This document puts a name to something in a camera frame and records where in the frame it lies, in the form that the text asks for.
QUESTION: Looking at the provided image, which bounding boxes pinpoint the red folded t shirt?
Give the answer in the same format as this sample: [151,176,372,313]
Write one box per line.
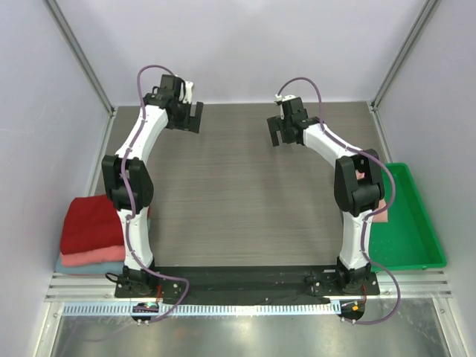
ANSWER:
[59,195,125,254]

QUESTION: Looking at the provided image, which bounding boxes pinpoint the green plastic tray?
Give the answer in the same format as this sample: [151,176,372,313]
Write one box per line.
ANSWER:
[369,163,447,271]

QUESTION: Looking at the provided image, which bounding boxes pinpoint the blue folded t shirt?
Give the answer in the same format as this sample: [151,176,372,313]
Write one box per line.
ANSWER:
[55,258,123,275]

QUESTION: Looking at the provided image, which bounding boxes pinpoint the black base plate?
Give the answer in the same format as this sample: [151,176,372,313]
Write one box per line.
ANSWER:
[106,265,380,301]

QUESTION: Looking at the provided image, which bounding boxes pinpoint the aluminium frame rail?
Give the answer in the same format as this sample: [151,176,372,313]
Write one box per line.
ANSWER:
[45,270,452,301]

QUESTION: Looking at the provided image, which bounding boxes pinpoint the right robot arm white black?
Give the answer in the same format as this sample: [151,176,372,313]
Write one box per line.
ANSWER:
[267,95,385,295]

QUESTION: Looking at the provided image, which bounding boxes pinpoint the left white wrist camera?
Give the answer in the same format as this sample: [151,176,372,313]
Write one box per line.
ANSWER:
[182,81,194,104]

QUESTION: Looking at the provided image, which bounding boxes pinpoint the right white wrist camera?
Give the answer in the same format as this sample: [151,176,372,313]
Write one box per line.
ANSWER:
[274,94,295,106]

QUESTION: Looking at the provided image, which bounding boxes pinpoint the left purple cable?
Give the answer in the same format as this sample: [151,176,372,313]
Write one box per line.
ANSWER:
[122,65,190,324]

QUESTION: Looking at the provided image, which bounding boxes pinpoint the purple cable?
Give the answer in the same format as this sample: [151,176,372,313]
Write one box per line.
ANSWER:
[122,65,190,324]
[277,77,402,327]

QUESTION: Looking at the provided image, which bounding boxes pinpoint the salmon folded t shirt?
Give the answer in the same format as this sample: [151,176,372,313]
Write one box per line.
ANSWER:
[59,245,126,267]

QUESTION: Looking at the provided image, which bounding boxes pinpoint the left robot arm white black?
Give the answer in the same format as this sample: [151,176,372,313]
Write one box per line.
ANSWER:
[101,74,204,298]

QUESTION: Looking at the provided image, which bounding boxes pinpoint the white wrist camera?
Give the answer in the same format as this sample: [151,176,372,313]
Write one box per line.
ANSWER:
[182,81,194,104]
[274,94,295,106]

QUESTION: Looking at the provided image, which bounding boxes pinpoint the pink t shirt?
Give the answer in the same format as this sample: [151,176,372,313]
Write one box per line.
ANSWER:
[356,170,388,223]

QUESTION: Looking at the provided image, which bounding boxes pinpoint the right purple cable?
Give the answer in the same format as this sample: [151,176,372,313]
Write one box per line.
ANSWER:
[277,77,402,327]

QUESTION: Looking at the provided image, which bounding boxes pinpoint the white slotted cable duct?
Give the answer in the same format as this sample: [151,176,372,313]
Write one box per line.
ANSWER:
[62,300,341,318]

